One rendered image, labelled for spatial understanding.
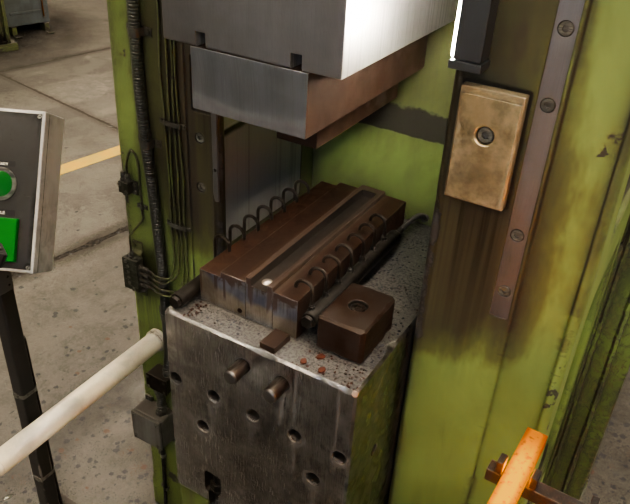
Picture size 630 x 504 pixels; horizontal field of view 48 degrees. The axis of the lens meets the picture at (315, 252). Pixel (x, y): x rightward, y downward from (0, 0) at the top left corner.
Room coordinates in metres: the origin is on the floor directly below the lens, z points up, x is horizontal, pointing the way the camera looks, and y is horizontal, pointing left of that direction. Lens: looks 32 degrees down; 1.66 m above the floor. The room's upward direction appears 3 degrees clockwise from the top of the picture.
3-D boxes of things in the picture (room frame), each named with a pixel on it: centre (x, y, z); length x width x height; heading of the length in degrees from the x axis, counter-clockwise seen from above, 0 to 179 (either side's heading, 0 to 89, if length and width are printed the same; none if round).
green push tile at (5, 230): (1.03, 0.55, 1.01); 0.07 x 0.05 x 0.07; 86
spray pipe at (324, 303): (1.06, -0.08, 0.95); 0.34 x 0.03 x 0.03; 151
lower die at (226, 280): (1.15, 0.01, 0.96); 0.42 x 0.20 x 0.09; 151
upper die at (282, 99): (1.15, 0.01, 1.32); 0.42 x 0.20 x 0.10; 151
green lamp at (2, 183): (1.08, 0.55, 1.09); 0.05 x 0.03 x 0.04; 61
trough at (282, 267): (1.14, -0.01, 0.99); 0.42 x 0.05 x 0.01; 151
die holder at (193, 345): (1.13, -0.04, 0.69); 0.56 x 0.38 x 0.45; 151
